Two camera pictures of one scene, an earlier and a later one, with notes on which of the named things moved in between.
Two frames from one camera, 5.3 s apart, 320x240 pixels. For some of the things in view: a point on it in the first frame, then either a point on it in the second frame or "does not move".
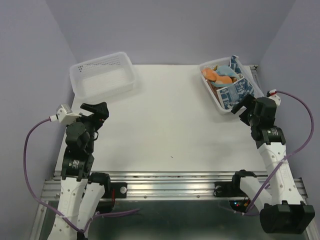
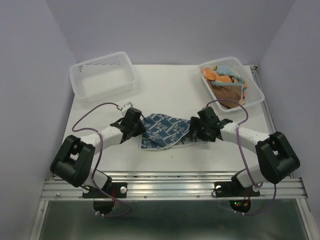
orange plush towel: x=211 y=74 does not move
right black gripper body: x=252 y=118 to x=203 y=133
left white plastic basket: x=106 y=75 does not move
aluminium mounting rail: x=161 y=184 does not move
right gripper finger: x=248 y=101 to x=194 y=123
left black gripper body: x=93 y=122 to x=137 y=128
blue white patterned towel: x=232 y=96 to x=162 y=132
